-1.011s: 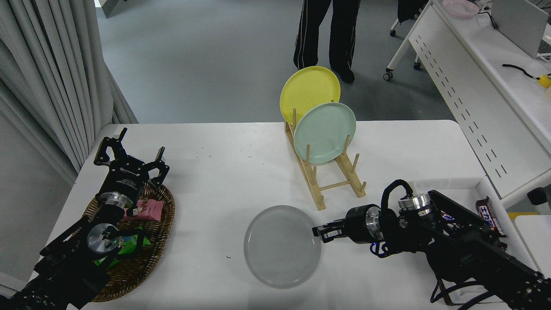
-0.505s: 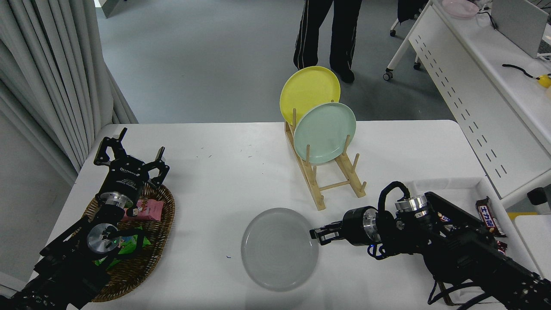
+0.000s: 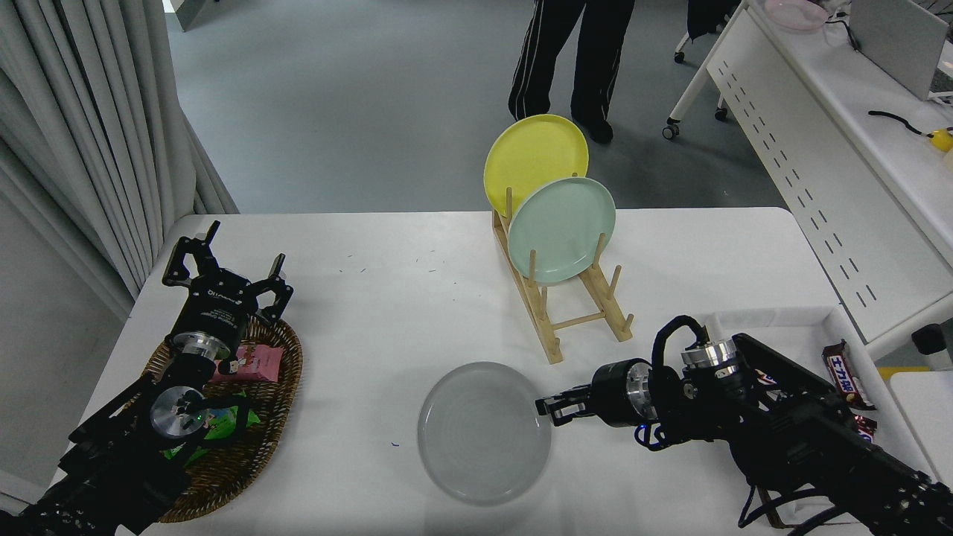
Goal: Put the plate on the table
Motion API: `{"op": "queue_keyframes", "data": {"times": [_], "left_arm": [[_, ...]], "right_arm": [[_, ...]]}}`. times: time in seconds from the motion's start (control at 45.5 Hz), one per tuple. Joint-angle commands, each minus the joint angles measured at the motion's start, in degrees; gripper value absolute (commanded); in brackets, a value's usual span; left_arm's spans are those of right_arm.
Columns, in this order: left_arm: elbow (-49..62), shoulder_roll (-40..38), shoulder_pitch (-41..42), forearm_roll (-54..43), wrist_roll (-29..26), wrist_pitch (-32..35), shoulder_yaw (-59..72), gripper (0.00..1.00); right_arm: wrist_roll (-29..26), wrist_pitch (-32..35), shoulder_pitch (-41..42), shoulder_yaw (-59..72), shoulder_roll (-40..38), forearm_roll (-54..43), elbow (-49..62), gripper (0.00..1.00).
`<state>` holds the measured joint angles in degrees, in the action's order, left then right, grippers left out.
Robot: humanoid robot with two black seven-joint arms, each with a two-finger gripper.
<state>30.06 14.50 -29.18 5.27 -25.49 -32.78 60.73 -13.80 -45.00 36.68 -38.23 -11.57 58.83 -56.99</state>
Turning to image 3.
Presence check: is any white cardboard tray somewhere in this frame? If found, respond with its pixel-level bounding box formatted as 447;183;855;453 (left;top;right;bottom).
701;304;950;529

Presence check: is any yellow plate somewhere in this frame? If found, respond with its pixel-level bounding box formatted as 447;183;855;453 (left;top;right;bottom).
482;113;589;218

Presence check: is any green snack packet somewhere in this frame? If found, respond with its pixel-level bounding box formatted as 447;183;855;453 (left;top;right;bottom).
162;391;261;462

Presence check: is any white desk on wheels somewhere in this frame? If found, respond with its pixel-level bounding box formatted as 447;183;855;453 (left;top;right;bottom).
663;0;953;362

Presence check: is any brown wicker basket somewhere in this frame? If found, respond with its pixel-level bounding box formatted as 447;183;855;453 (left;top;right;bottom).
141;316;304;523

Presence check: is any thin black cable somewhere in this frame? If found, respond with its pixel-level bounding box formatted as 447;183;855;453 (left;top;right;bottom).
869;110;931;138

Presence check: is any wooden plate rack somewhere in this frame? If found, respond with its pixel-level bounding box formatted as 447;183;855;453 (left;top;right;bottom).
491;186;635;365

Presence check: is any pink plate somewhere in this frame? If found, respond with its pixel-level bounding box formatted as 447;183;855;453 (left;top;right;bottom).
765;0;829;31

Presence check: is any mint green plate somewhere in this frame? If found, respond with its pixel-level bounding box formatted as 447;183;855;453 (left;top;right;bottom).
507;176;617;286

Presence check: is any grey curtain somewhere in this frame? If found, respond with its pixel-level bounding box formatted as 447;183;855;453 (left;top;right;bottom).
0;0;239;321

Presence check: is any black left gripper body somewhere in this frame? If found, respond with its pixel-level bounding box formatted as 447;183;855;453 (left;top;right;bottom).
173;269;260;349

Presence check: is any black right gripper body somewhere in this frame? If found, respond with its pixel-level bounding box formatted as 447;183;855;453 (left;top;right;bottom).
590;360;634;427

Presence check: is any person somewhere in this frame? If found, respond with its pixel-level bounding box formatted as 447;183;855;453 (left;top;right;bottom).
508;0;636;145

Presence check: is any snack bar with Chinese print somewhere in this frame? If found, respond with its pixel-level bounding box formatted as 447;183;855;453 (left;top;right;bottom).
821;339;877;411

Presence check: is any grey plate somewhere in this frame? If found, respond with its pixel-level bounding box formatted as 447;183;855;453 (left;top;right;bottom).
417;362;553;506

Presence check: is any grey laptop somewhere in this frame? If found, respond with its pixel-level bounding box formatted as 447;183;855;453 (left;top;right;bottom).
849;0;950;101

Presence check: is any pink snack packet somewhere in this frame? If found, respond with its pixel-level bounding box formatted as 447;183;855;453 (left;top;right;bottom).
211;344;285;384

